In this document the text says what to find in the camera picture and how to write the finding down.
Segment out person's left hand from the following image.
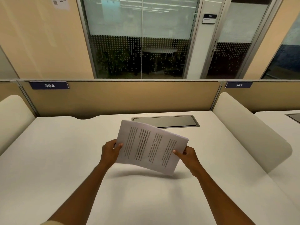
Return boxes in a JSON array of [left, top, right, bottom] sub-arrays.
[[100, 139, 124, 166]]

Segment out person's right hand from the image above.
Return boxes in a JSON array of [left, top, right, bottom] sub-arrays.
[[173, 146, 203, 177]]

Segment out printed white paper sheets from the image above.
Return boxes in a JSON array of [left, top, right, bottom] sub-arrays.
[[115, 120, 189, 176]]

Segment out person's right forearm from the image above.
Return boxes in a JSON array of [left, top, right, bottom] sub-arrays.
[[194, 170, 256, 225]]

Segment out person's left forearm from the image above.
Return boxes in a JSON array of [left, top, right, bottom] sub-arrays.
[[45, 161, 115, 225]]

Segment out beige desk partition panel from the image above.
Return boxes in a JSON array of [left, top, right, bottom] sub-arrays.
[[16, 79, 223, 118], [219, 80, 300, 114], [0, 79, 38, 117]]

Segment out white curved side divider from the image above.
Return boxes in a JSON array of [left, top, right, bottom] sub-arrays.
[[212, 92, 293, 174], [0, 95, 36, 156]]

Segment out blue desk number label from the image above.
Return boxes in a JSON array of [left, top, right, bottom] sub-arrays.
[[225, 82, 253, 89], [29, 81, 70, 90]]

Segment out round white meeting table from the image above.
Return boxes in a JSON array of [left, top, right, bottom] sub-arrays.
[[142, 47, 178, 74]]

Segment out room number door sign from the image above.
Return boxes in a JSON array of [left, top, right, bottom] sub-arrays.
[[202, 14, 216, 25]]

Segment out grey desk cable hatch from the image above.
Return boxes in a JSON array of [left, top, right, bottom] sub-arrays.
[[284, 113, 300, 125], [131, 115, 200, 128]]

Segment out silver door handle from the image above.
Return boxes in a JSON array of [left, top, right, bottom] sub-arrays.
[[210, 39, 220, 58]]

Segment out frosted glass window wall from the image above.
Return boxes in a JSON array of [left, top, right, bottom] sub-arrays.
[[76, 0, 204, 79]]

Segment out glass door with handle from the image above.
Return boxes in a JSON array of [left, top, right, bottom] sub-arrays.
[[200, 0, 284, 80]]

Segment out white paper wall notice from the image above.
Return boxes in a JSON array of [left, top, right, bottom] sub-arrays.
[[52, 0, 70, 11]]

